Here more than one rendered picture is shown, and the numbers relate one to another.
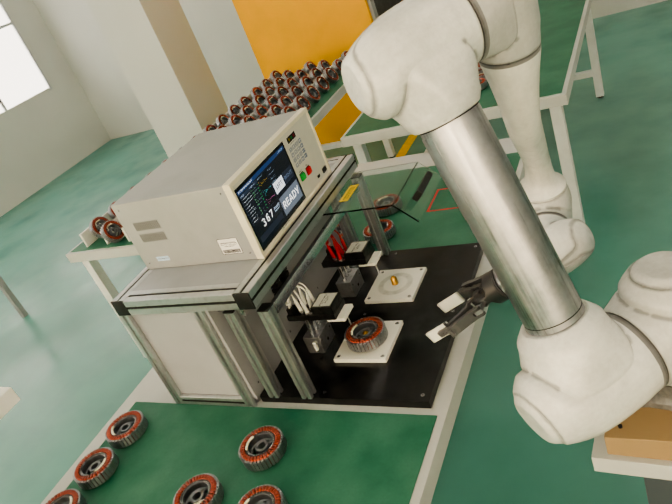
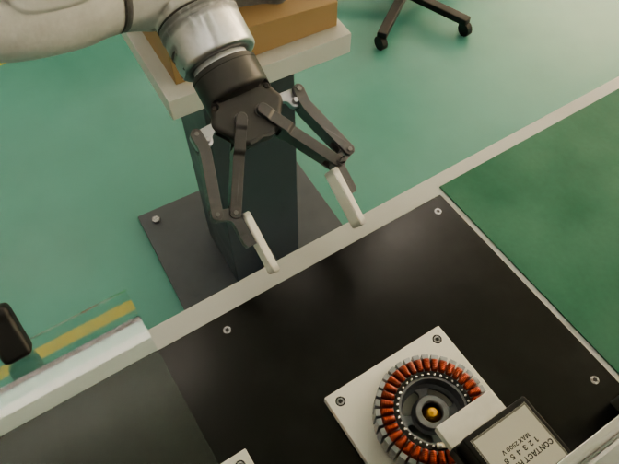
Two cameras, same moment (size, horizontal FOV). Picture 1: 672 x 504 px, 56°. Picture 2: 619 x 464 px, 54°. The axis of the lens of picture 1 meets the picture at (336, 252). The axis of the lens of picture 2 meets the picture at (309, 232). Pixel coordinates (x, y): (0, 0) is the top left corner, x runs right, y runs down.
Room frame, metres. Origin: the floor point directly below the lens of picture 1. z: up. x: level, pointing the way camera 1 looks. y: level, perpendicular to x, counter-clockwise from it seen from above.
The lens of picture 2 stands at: (1.57, -0.03, 1.39)
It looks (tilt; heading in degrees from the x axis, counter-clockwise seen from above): 56 degrees down; 204
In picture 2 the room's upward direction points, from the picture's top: straight up
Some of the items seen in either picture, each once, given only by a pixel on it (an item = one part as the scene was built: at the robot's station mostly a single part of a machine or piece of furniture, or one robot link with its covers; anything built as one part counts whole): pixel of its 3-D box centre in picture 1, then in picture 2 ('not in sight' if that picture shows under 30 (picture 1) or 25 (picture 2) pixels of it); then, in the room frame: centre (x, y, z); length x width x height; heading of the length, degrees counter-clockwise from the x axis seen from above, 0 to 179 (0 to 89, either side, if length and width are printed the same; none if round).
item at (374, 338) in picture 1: (366, 334); (431, 413); (1.35, 0.01, 0.80); 0.11 x 0.11 x 0.04
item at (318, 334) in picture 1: (319, 336); not in sight; (1.43, 0.13, 0.80); 0.08 x 0.05 x 0.06; 146
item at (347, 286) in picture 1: (350, 282); not in sight; (1.64, 0.00, 0.80); 0.08 x 0.05 x 0.06; 146
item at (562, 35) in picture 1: (495, 111); not in sight; (3.54, -1.21, 0.38); 1.85 x 1.10 x 0.75; 146
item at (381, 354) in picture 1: (368, 341); (426, 422); (1.35, 0.01, 0.78); 0.15 x 0.15 x 0.01; 56
